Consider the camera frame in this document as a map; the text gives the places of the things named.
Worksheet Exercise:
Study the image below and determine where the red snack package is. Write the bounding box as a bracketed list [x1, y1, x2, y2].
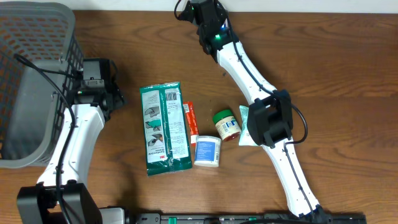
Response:
[183, 101, 199, 146]

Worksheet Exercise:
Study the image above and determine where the green lid jar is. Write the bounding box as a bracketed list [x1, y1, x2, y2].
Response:
[213, 110, 241, 141]

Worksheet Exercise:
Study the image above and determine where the green white wipes pack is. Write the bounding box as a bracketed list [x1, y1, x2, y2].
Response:
[239, 105, 257, 146]

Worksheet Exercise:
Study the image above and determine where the white round tub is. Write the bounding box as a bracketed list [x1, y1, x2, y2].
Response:
[194, 136, 221, 167]

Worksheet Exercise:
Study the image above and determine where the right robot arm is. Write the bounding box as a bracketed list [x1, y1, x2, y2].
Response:
[175, 0, 333, 223]

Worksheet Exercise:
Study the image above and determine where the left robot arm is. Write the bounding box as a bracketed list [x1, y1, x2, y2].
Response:
[17, 58, 130, 223]

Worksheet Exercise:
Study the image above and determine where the grey plastic shopping basket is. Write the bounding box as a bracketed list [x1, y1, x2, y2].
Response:
[1, 1, 84, 169]

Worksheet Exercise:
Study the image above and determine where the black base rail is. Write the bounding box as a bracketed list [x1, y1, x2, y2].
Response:
[131, 213, 367, 224]

